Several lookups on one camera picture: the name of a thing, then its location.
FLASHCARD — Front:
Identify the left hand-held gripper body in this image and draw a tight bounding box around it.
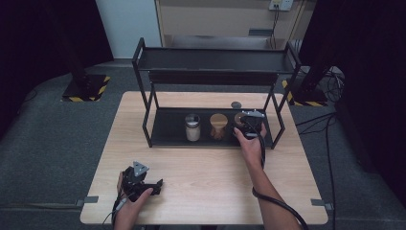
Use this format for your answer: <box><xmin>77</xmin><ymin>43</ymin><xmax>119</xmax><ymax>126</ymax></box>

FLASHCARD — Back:
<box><xmin>121</xmin><ymin>160</ymin><xmax>151</xmax><ymax>203</ymax></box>

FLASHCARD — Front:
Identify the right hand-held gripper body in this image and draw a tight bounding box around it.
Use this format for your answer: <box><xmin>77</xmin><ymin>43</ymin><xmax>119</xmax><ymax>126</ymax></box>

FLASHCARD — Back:
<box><xmin>238</xmin><ymin>109</ymin><xmax>266</xmax><ymax>140</ymax></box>

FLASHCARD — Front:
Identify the glass jar with brown sticks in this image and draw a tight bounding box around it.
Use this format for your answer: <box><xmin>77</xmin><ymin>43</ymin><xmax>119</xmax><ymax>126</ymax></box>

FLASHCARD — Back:
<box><xmin>209</xmin><ymin>112</ymin><xmax>230</xmax><ymax>142</ymax></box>

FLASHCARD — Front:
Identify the black metal shelf rack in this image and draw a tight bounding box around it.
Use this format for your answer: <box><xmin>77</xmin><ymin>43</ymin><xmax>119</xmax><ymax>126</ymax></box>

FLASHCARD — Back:
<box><xmin>131</xmin><ymin>36</ymin><xmax>303</xmax><ymax>150</ymax></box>

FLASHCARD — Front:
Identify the person's right hand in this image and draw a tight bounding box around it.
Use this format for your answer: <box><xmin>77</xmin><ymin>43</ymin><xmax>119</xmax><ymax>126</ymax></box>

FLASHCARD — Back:
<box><xmin>233</xmin><ymin>123</ymin><xmax>268</xmax><ymax>169</ymax></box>

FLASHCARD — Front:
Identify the person's left hand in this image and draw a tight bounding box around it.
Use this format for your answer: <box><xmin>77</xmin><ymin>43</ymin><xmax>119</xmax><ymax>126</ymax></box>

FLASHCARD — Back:
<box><xmin>114</xmin><ymin>171</ymin><xmax>155</xmax><ymax>222</ymax></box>

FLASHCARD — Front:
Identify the black stand with striped base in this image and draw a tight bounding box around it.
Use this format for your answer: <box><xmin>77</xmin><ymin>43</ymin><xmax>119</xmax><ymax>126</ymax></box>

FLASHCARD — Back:
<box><xmin>56</xmin><ymin>28</ymin><xmax>112</xmax><ymax>104</ymax></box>
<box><xmin>282</xmin><ymin>60</ymin><xmax>330</xmax><ymax>108</ymax></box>

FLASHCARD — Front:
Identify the grey cabinet plate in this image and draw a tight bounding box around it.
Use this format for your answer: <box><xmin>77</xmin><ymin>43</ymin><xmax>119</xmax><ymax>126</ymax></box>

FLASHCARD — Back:
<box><xmin>248</xmin><ymin>28</ymin><xmax>275</xmax><ymax>37</ymax></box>

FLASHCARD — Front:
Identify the light wooden cabinet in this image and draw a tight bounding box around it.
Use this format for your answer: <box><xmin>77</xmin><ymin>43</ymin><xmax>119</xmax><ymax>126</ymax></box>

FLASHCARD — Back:
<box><xmin>154</xmin><ymin>0</ymin><xmax>317</xmax><ymax>51</ymax></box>

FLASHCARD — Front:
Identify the dark curtain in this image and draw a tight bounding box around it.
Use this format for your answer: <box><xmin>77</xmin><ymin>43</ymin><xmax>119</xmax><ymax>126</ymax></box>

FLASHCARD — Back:
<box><xmin>298</xmin><ymin>0</ymin><xmax>406</xmax><ymax>207</ymax></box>
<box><xmin>0</xmin><ymin>0</ymin><xmax>115</xmax><ymax>137</ymax></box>

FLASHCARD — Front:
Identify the thin grey gripper cable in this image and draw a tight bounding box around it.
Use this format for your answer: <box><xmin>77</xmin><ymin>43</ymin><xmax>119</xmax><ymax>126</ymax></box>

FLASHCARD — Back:
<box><xmin>101</xmin><ymin>191</ymin><xmax>128</xmax><ymax>230</ymax></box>

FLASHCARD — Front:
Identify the grey metal table bracket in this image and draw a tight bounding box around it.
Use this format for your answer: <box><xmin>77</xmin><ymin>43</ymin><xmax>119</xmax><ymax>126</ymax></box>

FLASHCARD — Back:
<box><xmin>76</xmin><ymin>195</ymin><xmax>100</xmax><ymax>207</ymax></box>
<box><xmin>310</xmin><ymin>197</ymin><xmax>335</xmax><ymax>212</ymax></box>

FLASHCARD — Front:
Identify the black floor cable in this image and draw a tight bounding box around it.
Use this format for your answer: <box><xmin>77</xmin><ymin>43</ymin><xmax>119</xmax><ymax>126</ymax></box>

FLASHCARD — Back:
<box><xmin>295</xmin><ymin>111</ymin><xmax>339</xmax><ymax>230</ymax></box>

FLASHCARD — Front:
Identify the thick black gripper cable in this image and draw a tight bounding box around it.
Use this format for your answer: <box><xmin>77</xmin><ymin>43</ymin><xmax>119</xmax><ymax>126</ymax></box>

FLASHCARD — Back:
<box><xmin>245</xmin><ymin>119</ymin><xmax>310</xmax><ymax>230</ymax></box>

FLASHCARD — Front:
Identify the tangle of black cables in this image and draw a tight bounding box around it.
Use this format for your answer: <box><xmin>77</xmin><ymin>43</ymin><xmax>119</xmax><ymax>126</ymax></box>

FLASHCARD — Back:
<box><xmin>321</xmin><ymin>66</ymin><xmax>347</xmax><ymax>104</ymax></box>

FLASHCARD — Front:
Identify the black outlet cable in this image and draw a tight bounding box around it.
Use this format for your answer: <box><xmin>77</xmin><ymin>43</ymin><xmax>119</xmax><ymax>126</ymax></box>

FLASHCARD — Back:
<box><xmin>269</xmin><ymin>8</ymin><xmax>280</xmax><ymax>50</ymax></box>

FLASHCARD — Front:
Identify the white wall power outlet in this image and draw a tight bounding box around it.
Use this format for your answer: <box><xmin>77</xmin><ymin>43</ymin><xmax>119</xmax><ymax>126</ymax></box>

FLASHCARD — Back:
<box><xmin>268</xmin><ymin>0</ymin><xmax>294</xmax><ymax>12</ymax></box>

